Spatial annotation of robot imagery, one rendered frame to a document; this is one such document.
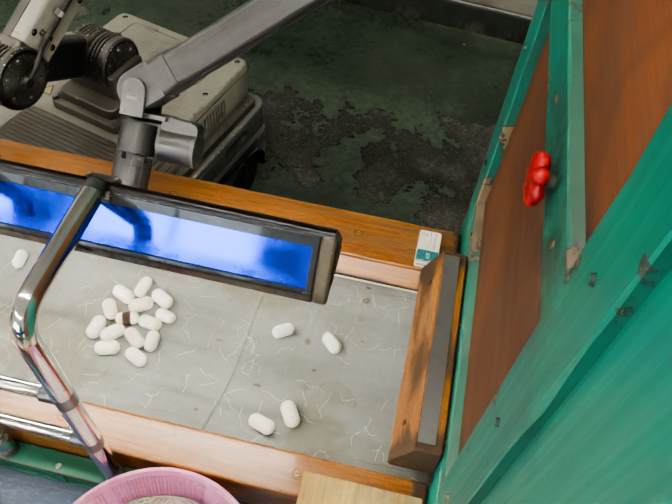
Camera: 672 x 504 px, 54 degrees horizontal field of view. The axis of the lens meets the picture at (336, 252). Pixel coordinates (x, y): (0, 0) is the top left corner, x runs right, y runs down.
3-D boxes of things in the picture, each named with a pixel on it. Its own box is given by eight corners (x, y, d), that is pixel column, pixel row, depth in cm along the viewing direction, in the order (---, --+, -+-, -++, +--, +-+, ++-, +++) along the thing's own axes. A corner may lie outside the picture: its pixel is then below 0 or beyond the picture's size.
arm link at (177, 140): (145, 77, 105) (123, 75, 96) (215, 91, 104) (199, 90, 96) (136, 151, 108) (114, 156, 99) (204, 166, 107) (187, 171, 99)
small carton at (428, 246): (418, 236, 107) (420, 229, 105) (439, 241, 107) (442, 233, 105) (413, 265, 103) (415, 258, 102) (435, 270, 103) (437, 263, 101)
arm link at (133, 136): (131, 116, 105) (117, 110, 99) (172, 125, 105) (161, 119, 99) (123, 159, 105) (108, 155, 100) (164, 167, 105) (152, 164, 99)
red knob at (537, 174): (519, 176, 53) (536, 136, 49) (546, 182, 53) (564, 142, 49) (516, 216, 50) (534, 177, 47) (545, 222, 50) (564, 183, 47)
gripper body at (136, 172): (148, 206, 99) (158, 158, 99) (85, 193, 100) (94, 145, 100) (164, 208, 106) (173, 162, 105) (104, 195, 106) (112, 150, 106)
